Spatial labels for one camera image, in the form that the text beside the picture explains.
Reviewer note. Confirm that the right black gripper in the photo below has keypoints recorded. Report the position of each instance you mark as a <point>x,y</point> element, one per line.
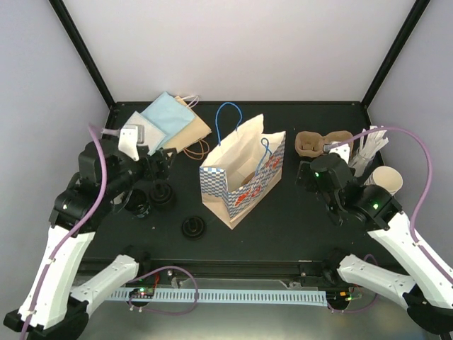
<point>311,184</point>

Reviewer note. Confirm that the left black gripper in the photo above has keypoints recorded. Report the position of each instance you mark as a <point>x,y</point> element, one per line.
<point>154,173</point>

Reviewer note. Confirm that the checkered pastry paper bag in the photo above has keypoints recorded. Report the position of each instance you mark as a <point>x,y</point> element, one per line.
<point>245,150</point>

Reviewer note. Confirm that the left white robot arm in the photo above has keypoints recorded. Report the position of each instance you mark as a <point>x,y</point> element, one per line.
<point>54,309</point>

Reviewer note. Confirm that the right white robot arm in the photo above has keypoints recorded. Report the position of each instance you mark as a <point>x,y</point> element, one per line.
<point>424,291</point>

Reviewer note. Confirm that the white napkin pack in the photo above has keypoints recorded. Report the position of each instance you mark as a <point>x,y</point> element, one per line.
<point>153,136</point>

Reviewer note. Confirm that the brown pulp cup carrier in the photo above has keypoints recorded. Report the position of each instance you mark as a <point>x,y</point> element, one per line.
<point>310,144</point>

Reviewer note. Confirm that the brown kraft paper bag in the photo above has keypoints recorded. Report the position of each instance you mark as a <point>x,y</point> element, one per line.
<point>191,139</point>

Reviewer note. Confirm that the light blue paper bag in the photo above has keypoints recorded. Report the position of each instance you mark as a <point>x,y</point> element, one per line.
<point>168,115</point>

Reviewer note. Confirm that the black cup lid front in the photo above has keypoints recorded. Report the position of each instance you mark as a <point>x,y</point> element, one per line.
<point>193,227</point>

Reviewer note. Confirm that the glass of wrapped straws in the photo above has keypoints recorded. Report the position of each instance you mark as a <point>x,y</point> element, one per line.
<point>369,145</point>

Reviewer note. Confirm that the right paper cup stack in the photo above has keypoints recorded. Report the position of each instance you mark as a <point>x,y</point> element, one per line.
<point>387,178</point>

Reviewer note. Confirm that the right circuit board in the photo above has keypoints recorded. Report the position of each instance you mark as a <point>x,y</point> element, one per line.
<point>343,296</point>

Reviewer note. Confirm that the circuit board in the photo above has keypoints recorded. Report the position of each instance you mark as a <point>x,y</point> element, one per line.
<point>343,296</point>
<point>141,293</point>

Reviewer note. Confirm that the left circuit board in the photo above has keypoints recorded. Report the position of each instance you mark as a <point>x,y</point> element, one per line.
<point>141,293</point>

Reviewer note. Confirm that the blue slotted cable duct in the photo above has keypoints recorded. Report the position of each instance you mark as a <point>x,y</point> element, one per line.
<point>220,296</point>

